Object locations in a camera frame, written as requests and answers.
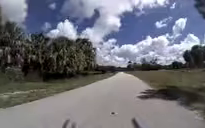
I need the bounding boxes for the pale grey paved path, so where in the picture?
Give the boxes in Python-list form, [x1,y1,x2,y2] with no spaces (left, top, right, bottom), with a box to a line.
[0,71,205,128]

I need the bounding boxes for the distant line of trees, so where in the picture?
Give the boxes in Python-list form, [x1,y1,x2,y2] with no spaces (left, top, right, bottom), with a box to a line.
[95,59,191,74]

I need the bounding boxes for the small round marker on path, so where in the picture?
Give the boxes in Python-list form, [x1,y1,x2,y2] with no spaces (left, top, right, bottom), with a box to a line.
[109,111,119,117]

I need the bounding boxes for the dense stand of palm trees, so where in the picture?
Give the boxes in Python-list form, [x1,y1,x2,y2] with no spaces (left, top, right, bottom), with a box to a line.
[0,1,98,81]

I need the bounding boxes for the robot's own part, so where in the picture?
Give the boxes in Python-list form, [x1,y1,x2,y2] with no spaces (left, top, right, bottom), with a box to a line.
[131,116,145,128]
[61,118,78,128]

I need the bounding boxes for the dry grass field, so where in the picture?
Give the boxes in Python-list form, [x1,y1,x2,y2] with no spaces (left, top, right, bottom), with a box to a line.
[125,67,205,123]

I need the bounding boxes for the grass verge with bare patches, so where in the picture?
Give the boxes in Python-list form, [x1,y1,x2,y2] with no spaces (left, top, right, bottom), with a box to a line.
[0,68,117,113]

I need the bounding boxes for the cluster of dark trees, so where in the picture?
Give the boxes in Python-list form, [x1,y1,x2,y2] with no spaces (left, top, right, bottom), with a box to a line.
[182,44,205,70]

